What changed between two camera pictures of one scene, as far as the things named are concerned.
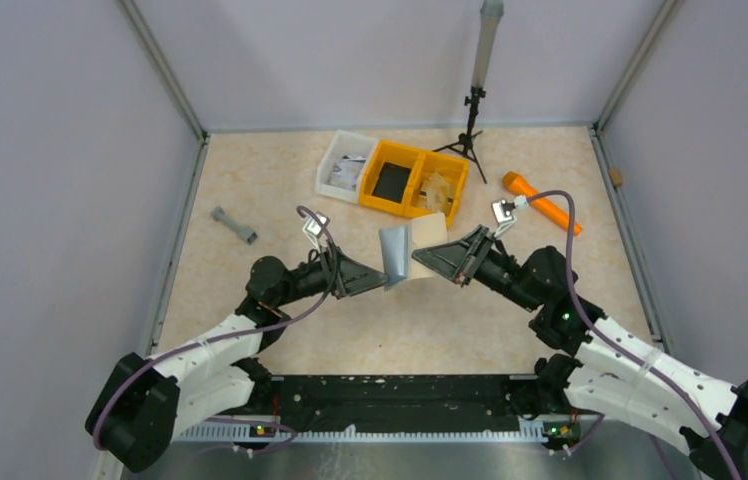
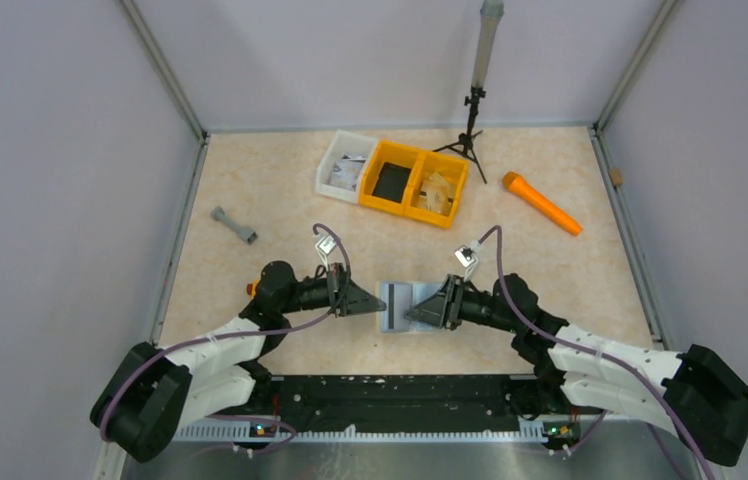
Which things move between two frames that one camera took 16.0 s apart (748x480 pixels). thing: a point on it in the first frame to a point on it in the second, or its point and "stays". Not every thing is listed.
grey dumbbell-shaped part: (248, 235) stays
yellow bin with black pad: (389, 177) stays
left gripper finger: (352, 277) to (361, 301)
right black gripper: (460, 260) to (431, 310)
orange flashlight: (519, 185) stays
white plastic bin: (342, 166) stays
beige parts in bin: (436, 194) stays
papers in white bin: (346, 170) stays
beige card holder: (398, 243) to (399, 296)
